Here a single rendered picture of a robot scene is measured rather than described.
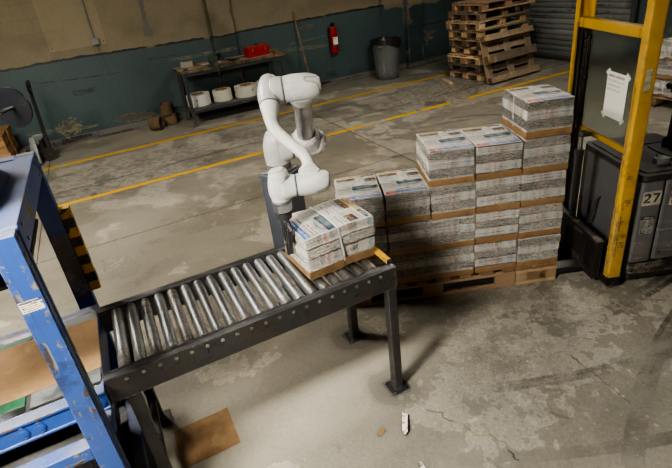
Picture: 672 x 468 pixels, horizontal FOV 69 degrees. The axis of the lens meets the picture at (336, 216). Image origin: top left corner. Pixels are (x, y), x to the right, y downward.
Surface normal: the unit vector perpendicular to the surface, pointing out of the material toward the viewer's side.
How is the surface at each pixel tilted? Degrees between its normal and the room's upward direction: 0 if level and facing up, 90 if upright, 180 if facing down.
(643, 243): 90
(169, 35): 90
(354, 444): 0
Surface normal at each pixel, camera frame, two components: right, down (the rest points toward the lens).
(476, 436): -0.11, -0.88
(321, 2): 0.44, 0.36
